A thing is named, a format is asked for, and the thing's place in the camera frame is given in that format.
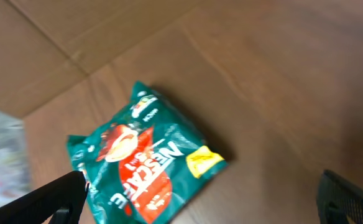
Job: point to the green Nescafe coffee bag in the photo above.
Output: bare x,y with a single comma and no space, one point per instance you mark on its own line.
146,163

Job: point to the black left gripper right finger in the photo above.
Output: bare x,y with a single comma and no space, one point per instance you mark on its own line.
338,200

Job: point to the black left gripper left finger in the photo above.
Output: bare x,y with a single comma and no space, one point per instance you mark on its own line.
60,201

